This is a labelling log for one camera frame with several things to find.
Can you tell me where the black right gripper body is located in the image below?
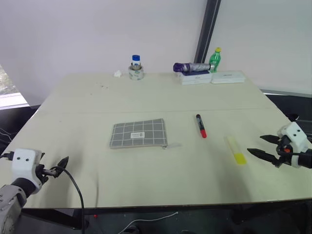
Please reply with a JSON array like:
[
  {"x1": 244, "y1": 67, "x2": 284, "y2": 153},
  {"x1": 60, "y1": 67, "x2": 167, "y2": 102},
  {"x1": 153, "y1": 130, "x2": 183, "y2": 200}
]
[{"x1": 272, "y1": 135, "x2": 293, "y2": 168}]

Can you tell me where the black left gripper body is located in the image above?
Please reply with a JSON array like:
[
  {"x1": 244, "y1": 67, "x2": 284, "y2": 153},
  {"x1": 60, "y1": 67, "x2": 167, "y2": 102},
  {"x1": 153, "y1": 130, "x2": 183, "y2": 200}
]
[{"x1": 35, "y1": 164, "x2": 60, "y2": 185}]

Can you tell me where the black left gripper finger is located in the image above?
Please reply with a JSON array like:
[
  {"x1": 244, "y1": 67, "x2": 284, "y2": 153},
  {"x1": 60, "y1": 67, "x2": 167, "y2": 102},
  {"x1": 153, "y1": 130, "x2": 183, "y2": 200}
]
[{"x1": 50, "y1": 156, "x2": 70, "y2": 178}]

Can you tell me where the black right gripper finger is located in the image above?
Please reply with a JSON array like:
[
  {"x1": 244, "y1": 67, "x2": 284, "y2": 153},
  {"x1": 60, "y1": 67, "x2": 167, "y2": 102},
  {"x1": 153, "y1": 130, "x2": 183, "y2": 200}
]
[
  {"x1": 247, "y1": 148, "x2": 280, "y2": 163},
  {"x1": 259, "y1": 135, "x2": 281, "y2": 145}
]

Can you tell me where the grey checkered pouch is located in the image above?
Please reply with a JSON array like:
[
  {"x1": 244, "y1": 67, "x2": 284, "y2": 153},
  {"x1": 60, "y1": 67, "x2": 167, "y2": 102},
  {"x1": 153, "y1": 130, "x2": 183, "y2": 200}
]
[{"x1": 108, "y1": 118, "x2": 182, "y2": 150}]

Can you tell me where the yellow highlighter with clear cap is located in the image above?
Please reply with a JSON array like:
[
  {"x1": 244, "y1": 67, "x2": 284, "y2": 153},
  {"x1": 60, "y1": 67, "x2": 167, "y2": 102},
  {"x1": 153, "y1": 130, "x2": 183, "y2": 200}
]
[{"x1": 224, "y1": 136, "x2": 248, "y2": 166}]

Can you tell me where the red and black marker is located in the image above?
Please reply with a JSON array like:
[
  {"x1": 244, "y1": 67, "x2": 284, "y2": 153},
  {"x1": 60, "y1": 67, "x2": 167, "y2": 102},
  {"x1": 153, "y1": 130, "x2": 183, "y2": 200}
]
[{"x1": 195, "y1": 113, "x2": 208, "y2": 139}]

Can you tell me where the flat white box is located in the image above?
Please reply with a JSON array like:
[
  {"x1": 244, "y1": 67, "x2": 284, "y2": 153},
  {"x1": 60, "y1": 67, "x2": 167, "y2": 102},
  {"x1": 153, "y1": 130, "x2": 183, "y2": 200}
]
[{"x1": 210, "y1": 70, "x2": 245, "y2": 85}]

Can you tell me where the white box with blue side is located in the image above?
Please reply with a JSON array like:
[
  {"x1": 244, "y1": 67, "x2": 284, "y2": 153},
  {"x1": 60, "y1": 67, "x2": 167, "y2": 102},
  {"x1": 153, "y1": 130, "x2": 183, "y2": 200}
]
[{"x1": 175, "y1": 70, "x2": 213, "y2": 86}]

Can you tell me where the green plastic bottle yellow cap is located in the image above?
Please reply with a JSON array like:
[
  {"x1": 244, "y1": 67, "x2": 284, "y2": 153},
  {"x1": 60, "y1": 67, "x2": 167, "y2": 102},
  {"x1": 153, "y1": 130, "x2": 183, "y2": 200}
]
[{"x1": 209, "y1": 47, "x2": 223, "y2": 73}]

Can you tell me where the folded purple grey umbrella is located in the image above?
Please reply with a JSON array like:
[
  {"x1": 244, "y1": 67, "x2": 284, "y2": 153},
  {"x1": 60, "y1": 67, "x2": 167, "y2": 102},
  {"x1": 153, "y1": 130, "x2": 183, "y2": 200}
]
[{"x1": 173, "y1": 62, "x2": 213, "y2": 73}]

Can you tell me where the white tape roll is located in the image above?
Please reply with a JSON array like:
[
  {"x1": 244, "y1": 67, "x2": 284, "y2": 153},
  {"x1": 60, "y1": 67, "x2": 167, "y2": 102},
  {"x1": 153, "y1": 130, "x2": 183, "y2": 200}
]
[{"x1": 128, "y1": 63, "x2": 145, "y2": 81}]

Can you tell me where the small bottle with blue cap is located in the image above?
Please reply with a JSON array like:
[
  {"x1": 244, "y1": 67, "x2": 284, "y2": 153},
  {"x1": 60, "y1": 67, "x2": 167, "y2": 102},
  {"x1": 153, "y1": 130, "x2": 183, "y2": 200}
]
[{"x1": 131, "y1": 55, "x2": 141, "y2": 70}]

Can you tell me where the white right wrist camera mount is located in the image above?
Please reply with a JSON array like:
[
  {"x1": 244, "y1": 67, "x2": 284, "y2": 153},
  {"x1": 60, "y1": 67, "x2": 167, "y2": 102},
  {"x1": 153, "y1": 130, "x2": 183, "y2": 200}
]
[{"x1": 277, "y1": 121, "x2": 309, "y2": 169}]

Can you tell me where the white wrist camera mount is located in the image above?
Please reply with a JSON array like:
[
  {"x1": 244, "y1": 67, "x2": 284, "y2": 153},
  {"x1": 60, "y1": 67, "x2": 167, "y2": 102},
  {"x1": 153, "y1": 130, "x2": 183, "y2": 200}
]
[
  {"x1": 11, "y1": 148, "x2": 43, "y2": 195},
  {"x1": 277, "y1": 121, "x2": 309, "y2": 169}
]

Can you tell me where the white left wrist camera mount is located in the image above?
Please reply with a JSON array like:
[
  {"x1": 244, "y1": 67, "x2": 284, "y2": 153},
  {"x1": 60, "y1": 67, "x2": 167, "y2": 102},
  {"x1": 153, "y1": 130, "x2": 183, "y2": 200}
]
[{"x1": 11, "y1": 148, "x2": 43, "y2": 195}]

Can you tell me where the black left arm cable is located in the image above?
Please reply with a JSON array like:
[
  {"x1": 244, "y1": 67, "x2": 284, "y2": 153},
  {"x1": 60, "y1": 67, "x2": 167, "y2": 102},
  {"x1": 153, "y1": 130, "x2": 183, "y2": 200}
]
[{"x1": 50, "y1": 166, "x2": 85, "y2": 234}]

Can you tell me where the black table frame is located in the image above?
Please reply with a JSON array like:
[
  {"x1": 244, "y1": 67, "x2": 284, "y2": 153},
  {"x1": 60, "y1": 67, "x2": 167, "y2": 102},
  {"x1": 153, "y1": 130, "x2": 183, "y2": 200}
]
[{"x1": 20, "y1": 198, "x2": 312, "y2": 234}]

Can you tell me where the white cord on floor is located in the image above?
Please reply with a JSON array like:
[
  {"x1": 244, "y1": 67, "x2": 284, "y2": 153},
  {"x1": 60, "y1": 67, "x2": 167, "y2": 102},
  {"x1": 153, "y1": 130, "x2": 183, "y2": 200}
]
[{"x1": 122, "y1": 211, "x2": 179, "y2": 233}]

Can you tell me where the dark grey wall pillar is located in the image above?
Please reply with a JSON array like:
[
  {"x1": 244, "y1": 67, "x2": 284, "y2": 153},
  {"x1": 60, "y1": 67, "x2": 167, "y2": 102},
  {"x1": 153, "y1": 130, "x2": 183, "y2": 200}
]
[{"x1": 194, "y1": 0, "x2": 222, "y2": 65}]

